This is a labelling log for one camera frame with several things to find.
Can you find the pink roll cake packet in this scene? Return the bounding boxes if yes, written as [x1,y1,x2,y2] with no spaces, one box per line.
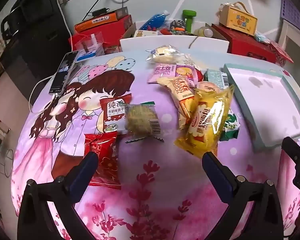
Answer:
[147,63,202,88]

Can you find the white storage box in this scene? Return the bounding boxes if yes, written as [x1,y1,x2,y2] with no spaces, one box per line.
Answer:
[120,20,229,53]

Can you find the red flower-print snack packet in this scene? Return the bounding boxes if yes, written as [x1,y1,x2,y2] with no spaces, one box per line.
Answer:
[84,132,122,190]

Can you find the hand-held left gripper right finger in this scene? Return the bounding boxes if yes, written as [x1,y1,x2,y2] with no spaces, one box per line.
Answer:
[202,151,284,240]

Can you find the white shelf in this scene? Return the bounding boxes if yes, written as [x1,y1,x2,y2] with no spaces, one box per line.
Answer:
[277,20,300,53]

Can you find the red white milk biscuit packet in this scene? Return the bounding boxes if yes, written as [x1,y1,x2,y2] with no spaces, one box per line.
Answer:
[99,93,132,133]

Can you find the cream orange roll cake packet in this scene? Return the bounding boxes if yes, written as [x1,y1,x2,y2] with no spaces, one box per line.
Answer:
[157,76,198,130]

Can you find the white box with teal rim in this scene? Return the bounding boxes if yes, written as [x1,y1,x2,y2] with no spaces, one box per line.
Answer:
[223,63,300,153]

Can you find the clear plastic bottle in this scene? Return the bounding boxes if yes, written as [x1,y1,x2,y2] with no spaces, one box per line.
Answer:
[195,26,214,38]

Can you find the purple perforated basket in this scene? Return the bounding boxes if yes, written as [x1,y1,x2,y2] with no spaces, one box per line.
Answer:
[280,0,300,33]

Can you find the black power adapter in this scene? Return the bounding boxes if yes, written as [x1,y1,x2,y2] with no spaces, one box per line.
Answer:
[91,7,108,17]

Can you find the yellow snack packet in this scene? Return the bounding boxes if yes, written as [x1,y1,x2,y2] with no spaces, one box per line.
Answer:
[174,84,235,158]

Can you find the round orange pastry packet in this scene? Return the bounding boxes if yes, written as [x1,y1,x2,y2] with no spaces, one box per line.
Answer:
[197,81,220,93]

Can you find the small yellow white box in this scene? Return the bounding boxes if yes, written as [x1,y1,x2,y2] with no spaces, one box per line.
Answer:
[133,30,158,38]

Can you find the dark patterned pouch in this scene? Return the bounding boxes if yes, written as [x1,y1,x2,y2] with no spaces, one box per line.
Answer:
[170,20,188,34]

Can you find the brown cardboard box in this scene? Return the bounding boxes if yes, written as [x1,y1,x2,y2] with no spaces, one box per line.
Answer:
[123,22,137,39]

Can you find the red and orange boxes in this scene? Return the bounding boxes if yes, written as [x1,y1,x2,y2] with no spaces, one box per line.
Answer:
[70,15,133,53]

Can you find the black office chair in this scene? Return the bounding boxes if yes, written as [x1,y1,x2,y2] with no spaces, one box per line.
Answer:
[1,0,38,38]

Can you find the clear bread packet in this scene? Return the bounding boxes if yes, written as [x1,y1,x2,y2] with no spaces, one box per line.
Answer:
[146,44,198,67]

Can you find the blue bead bottle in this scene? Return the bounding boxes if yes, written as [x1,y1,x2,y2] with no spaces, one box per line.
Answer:
[140,10,171,32]

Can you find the large red gift box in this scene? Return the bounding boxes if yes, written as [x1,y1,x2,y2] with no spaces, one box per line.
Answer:
[211,23,277,63]

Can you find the metal wire ring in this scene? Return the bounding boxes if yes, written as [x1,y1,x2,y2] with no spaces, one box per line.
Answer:
[4,149,15,178]

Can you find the light blue tissue pack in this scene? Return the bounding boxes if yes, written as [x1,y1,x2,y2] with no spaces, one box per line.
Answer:
[253,31,269,43]

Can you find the green white biscuit packet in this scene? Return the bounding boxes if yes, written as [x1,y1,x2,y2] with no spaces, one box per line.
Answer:
[219,108,241,142]

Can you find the clear plastic box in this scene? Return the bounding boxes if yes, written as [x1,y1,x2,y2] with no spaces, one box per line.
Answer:
[75,32,106,57]

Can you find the black smartphone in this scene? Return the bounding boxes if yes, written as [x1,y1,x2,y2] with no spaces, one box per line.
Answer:
[48,50,79,96]

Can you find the red patterned small box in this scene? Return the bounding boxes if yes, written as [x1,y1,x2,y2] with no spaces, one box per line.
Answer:
[267,38,294,67]

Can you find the teal white snack packet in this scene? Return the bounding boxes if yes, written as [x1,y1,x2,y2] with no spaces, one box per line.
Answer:
[203,69,231,89]

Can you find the dark flat box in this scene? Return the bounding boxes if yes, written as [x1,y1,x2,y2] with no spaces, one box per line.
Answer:
[107,6,129,21]

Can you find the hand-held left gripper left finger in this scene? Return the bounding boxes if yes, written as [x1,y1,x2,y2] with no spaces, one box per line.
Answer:
[17,151,99,240]

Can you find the green dumbbell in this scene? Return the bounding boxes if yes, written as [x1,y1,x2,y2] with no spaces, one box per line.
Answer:
[182,10,198,34]

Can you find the clear green-edged cake packet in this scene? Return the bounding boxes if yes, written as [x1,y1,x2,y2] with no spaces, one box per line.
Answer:
[124,101,165,145]

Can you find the yellow gift box with handle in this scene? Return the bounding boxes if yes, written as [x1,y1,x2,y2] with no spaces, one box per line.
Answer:
[218,2,258,36]

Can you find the orange flat box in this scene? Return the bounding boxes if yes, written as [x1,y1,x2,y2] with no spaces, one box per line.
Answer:
[75,12,118,32]

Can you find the small blue packet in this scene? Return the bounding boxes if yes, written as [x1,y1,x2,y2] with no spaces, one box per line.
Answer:
[78,51,97,61]

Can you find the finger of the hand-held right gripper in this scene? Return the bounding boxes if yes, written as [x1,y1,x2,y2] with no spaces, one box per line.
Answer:
[282,136,300,173]

